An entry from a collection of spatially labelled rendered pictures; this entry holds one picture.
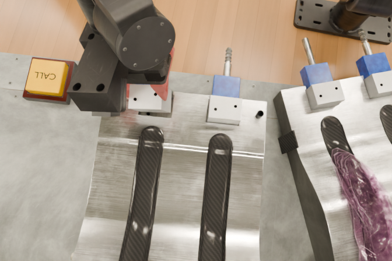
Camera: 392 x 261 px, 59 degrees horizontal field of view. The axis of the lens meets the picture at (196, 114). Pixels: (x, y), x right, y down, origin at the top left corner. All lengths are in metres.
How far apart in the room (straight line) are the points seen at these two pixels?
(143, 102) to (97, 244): 0.21
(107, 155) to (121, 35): 0.28
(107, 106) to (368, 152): 0.44
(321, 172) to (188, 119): 0.23
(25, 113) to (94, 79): 0.36
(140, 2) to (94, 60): 0.10
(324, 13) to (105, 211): 0.56
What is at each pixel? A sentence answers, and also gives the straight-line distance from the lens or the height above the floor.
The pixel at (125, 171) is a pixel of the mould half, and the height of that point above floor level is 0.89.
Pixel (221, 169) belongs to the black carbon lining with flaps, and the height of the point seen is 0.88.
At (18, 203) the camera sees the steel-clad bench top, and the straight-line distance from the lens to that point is 0.68.
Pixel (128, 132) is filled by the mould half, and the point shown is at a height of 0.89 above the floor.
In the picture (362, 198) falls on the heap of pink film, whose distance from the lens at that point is 0.57.
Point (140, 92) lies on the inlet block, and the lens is 0.50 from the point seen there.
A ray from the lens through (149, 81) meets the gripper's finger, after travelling 0.43.
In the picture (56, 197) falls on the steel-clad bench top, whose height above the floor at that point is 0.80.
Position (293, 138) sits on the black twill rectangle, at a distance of 0.60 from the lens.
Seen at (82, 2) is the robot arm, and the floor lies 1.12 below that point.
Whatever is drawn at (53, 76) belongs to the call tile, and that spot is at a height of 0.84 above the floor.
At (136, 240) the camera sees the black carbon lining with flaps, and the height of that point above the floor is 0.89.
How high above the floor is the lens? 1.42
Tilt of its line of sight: 75 degrees down
